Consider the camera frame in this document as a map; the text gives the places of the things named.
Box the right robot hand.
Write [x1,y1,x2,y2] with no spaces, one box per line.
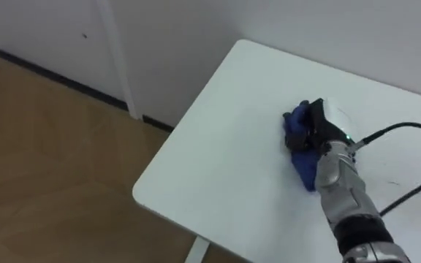
[282,97,360,152]

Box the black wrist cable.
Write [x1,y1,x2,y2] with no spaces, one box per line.
[349,121,421,218]

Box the white desk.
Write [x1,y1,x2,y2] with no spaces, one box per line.
[132,39,421,263]

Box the blue cloth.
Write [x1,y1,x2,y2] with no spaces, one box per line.
[283,103,322,192]

